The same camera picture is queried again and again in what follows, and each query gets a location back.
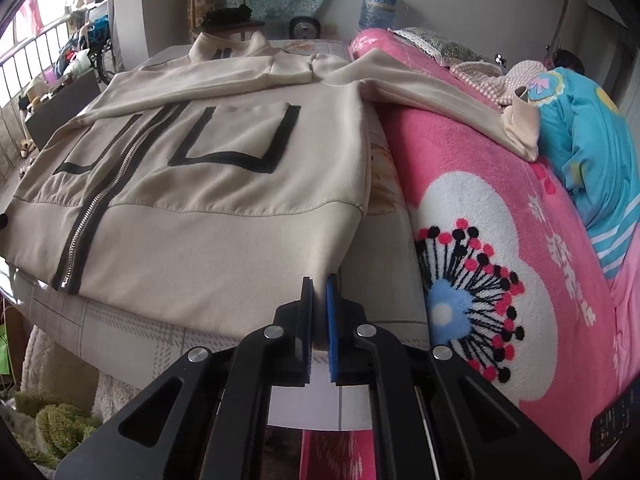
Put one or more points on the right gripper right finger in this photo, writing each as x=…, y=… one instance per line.
x=433, y=416

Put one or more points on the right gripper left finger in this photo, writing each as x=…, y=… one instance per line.
x=205, y=417

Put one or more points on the beige zip jacket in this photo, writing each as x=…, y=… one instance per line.
x=201, y=191

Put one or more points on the white fluffy blanket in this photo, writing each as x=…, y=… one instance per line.
x=54, y=375

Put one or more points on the pink floral blanket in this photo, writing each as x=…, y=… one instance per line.
x=463, y=241

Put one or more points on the blue cartoon quilt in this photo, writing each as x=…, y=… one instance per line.
x=587, y=143

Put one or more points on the dark low cabinet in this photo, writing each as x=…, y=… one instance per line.
x=62, y=107

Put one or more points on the grey patterned pillow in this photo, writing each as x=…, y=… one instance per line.
x=446, y=52

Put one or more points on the person in background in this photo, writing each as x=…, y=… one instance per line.
x=566, y=59

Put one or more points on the black bag on chair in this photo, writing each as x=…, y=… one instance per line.
x=227, y=17

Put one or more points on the blue water bottle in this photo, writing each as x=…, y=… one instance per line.
x=377, y=14

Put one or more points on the wooden chair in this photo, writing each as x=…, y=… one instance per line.
x=197, y=8

